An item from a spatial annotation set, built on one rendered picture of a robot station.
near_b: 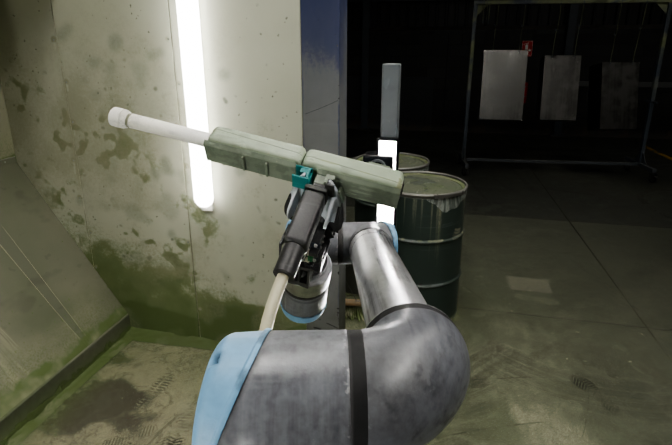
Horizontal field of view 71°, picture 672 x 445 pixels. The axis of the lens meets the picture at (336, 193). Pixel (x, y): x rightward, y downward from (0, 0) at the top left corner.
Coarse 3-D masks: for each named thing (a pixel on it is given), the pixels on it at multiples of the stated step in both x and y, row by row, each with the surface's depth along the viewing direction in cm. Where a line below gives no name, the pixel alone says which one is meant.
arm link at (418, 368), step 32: (352, 224) 99; (384, 224) 99; (352, 256) 88; (384, 256) 75; (384, 288) 61; (416, 288) 63; (384, 320) 48; (416, 320) 47; (448, 320) 49; (384, 352) 41; (416, 352) 42; (448, 352) 44; (384, 384) 39; (416, 384) 40; (448, 384) 42; (384, 416) 39; (416, 416) 40; (448, 416) 43
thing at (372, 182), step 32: (160, 128) 75; (192, 128) 76; (224, 128) 74; (224, 160) 74; (256, 160) 72; (288, 160) 71; (320, 160) 71; (352, 160) 71; (320, 192) 69; (352, 192) 71; (384, 192) 69; (288, 256) 62
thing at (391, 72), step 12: (384, 72) 131; (396, 72) 131; (384, 84) 132; (396, 84) 132; (384, 96) 133; (396, 96) 133; (384, 108) 134; (396, 108) 134; (384, 120) 135; (396, 120) 135; (384, 132) 136; (396, 132) 136
